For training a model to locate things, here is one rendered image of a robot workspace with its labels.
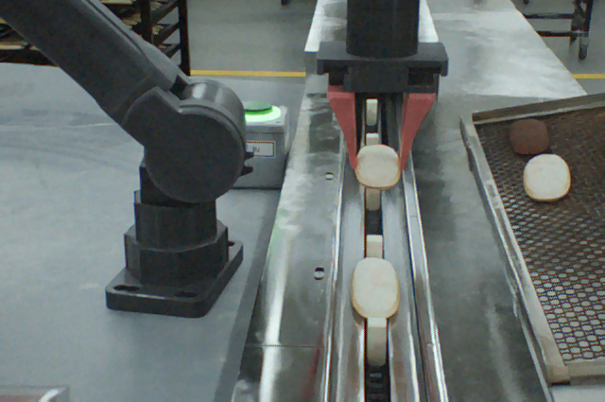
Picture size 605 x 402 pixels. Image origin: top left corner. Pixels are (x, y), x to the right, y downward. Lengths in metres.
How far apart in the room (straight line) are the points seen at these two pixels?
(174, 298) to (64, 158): 0.42
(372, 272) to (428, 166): 0.37
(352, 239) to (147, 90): 0.23
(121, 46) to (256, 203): 0.31
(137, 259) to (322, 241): 0.16
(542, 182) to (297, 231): 0.21
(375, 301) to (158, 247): 0.19
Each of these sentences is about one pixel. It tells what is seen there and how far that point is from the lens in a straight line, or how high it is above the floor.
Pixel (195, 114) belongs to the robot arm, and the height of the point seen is 0.99.
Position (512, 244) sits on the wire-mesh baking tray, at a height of 0.89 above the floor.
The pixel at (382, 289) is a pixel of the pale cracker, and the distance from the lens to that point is 0.72.
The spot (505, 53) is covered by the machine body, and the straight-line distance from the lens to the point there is 1.69.
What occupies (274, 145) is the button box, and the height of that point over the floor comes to 0.87.
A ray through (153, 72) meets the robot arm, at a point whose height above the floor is 1.01.
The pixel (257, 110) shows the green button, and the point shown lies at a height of 0.91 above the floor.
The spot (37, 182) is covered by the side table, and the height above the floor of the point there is 0.82.
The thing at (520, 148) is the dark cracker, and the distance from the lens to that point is 0.92.
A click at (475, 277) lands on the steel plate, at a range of 0.84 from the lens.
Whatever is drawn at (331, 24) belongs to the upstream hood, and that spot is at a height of 0.92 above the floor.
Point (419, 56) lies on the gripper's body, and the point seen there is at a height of 1.02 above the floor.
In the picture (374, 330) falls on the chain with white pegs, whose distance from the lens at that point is 0.65.
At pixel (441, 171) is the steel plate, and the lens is 1.08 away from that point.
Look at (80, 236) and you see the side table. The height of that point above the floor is 0.82.
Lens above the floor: 1.19
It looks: 20 degrees down
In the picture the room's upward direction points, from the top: straight up
